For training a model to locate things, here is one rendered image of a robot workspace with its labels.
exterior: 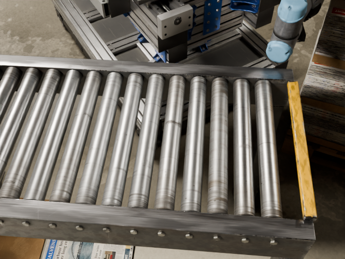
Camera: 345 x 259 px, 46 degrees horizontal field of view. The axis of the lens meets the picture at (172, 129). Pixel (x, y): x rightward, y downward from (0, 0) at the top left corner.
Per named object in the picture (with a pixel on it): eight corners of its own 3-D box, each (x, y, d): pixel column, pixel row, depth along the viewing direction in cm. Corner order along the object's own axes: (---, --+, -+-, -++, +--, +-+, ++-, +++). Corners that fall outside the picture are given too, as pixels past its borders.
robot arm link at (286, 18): (291, -18, 117) (282, 14, 126) (275, 3, 111) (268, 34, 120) (317, -9, 114) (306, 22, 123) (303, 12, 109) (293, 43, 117)
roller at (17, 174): (64, 77, 130) (61, 66, 126) (18, 211, 101) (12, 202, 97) (49, 76, 130) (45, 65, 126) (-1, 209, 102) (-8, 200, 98)
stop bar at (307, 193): (298, 85, 119) (299, 80, 118) (317, 221, 93) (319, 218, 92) (286, 85, 120) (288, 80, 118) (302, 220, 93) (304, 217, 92)
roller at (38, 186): (84, 78, 129) (81, 67, 125) (43, 213, 101) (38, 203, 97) (69, 77, 130) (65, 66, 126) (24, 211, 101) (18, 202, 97)
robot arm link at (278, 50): (293, 47, 117) (286, 68, 123) (303, 25, 123) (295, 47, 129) (267, 39, 119) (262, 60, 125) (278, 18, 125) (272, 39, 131)
